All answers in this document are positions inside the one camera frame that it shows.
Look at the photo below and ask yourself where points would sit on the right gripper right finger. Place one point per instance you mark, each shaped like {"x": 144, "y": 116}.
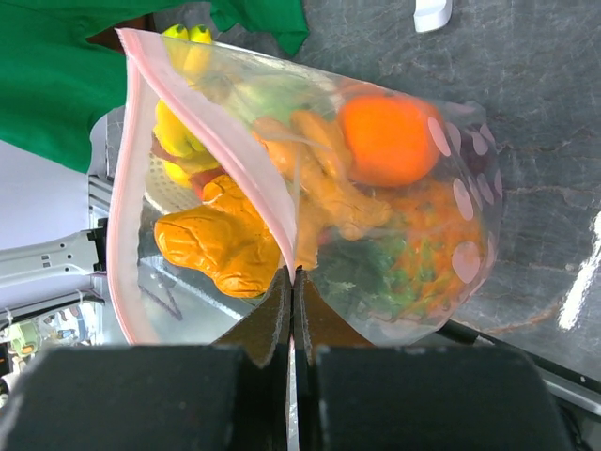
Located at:
{"x": 354, "y": 396}

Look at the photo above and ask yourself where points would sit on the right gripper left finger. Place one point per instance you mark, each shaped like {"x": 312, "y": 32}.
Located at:
{"x": 228, "y": 395}

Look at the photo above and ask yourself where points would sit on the orange toy pineapple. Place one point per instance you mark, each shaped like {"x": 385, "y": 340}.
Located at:
{"x": 404, "y": 269}

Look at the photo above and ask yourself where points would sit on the clear pink zip top bag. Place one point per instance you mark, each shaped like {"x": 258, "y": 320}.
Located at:
{"x": 157, "y": 302}

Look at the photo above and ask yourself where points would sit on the orange toy ginger root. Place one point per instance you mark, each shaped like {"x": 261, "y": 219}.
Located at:
{"x": 312, "y": 151}

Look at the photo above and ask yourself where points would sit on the toy orange fruit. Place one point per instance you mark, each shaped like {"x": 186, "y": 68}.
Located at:
{"x": 394, "y": 140}

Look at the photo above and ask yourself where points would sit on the dark red toy grapes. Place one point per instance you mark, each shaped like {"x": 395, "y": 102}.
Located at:
{"x": 476, "y": 151}

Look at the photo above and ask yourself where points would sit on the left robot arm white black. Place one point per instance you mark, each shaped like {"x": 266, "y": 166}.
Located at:
{"x": 81, "y": 253}

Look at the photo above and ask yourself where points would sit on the white perforated plastic basket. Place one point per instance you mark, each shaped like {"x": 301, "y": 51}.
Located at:
{"x": 168, "y": 187}

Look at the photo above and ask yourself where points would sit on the yellow toy bananas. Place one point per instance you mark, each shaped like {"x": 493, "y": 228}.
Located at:
{"x": 177, "y": 133}

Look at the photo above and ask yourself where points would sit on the green toy lettuce leaf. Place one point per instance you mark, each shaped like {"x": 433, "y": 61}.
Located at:
{"x": 278, "y": 97}

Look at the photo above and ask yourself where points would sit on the green shirt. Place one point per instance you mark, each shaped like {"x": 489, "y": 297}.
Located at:
{"x": 57, "y": 81}

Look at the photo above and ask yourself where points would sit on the white clothes rack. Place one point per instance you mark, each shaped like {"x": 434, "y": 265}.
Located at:
{"x": 431, "y": 15}

